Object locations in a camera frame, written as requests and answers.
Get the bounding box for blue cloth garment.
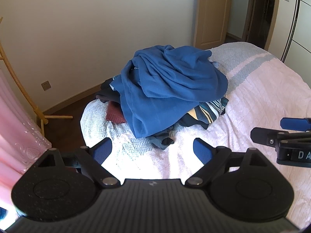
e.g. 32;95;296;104
110;45;228;138

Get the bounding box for striped blue garment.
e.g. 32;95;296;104
145;97;229;150

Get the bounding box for pink white bed cover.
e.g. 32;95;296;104
79;41;311;230

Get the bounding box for maroon garment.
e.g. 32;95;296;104
106;101;127;124

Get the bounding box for bamboo coat rack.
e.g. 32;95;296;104
0;16;73;136

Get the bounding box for dark garment pile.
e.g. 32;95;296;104
95;78;120;104

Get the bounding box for pink curtain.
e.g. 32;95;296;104
0;67;52;224

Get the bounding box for white wardrobe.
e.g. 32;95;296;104
267;0;310;77

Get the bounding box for wooden door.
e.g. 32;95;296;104
193;0;232;50

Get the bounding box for wall socket near floor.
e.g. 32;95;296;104
41;81;51;91

